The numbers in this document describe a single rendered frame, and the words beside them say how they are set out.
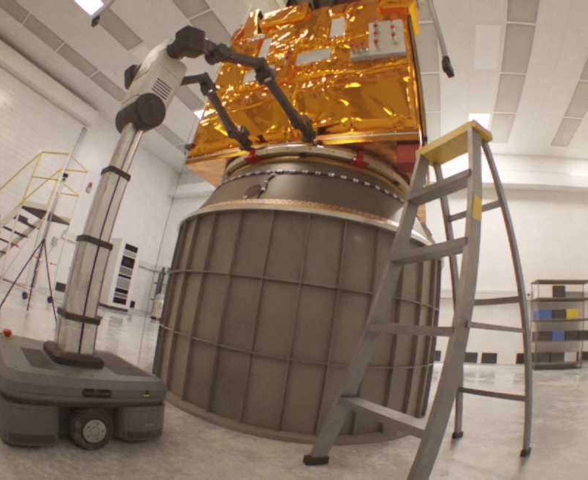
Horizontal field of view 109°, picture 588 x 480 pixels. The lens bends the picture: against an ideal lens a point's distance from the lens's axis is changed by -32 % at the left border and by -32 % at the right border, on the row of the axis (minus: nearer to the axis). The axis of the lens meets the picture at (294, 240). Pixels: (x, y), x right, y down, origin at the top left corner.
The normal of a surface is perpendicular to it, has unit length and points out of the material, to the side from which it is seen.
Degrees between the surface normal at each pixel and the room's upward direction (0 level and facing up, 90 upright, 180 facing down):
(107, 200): 90
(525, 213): 90
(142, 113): 90
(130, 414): 90
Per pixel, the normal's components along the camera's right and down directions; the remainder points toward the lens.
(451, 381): 0.42, -0.24
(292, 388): 0.02, -0.27
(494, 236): -0.38, -0.31
